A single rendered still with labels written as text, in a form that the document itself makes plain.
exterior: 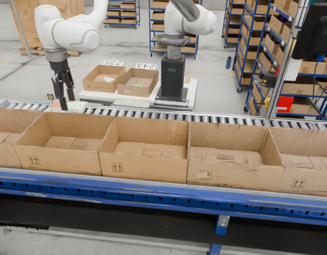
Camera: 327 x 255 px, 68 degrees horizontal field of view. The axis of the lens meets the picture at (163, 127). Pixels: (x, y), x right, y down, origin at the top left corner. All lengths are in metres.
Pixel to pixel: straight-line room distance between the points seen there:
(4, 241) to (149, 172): 1.47
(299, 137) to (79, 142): 1.17
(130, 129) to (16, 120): 0.65
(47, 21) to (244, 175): 1.00
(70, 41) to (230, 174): 0.82
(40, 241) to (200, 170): 1.47
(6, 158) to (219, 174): 0.98
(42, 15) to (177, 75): 1.19
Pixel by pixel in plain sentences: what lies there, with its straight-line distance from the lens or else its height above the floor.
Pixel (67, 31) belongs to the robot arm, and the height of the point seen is 1.52.
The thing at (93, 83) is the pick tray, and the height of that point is 0.83.
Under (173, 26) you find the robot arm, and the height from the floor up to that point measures 1.33.
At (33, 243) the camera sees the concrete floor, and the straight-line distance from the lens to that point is 2.21.
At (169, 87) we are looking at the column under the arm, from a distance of 2.05.
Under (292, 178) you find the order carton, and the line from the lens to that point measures 1.17.
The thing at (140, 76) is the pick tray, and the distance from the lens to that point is 2.46.
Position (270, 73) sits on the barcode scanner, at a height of 1.09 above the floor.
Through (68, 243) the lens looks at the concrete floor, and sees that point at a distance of 2.12.
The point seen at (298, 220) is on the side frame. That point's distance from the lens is 1.28.
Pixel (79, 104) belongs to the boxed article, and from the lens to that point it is 1.25.
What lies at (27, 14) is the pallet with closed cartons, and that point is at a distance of 5.88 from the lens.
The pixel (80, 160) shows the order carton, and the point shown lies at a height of 0.99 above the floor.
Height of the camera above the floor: 1.75
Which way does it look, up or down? 35 degrees down
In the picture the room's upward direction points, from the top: 1 degrees clockwise
